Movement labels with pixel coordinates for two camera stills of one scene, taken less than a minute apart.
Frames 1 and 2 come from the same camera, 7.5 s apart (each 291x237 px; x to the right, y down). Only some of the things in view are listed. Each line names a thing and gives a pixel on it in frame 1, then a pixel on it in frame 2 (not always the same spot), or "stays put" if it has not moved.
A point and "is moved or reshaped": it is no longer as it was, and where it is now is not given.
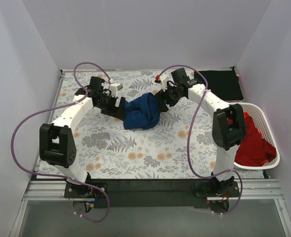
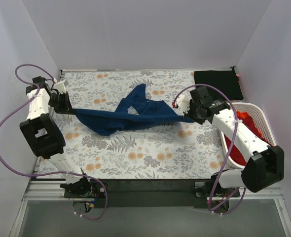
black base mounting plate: x=150 y=193 stays put
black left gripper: x=114 y=105 to x=64 y=102
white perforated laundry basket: x=266 y=134 stays put
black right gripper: x=165 y=95 to x=190 y=115
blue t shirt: x=143 y=112 is moved or reshaped
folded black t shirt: x=224 y=83 stays put
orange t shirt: x=246 y=114 stays put
